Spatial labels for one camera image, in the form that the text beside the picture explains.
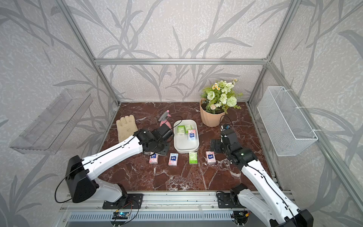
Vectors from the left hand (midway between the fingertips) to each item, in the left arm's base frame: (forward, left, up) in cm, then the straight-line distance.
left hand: (166, 150), depth 78 cm
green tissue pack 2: (+23, -12, -11) cm, 28 cm away
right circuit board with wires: (-30, -40, -15) cm, 52 cm away
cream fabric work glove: (+26, +34, -14) cm, 45 cm away
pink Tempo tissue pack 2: (-1, -3, -11) cm, 12 cm away
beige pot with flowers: (+27, -29, +12) cm, 42 cm away
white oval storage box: (+8, -8, -8) cm, 14 cm away
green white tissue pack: (+20, -7, -9) cm, 23 cm away
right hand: (+4, -30, +3) cm, 30 cm away
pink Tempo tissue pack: (-1, +9, -11) cm, 14 cm away
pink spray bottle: (+20, +3, +2) cm, 21 cm away
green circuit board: (-29, +22, -14) cm, 39 cm away
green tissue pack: (0, -16, -10) cm, 19 cm away
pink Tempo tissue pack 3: (0, -27, -10) cm, 29 cm away
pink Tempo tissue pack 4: (+16, -15, -9) cm, 24 cm away
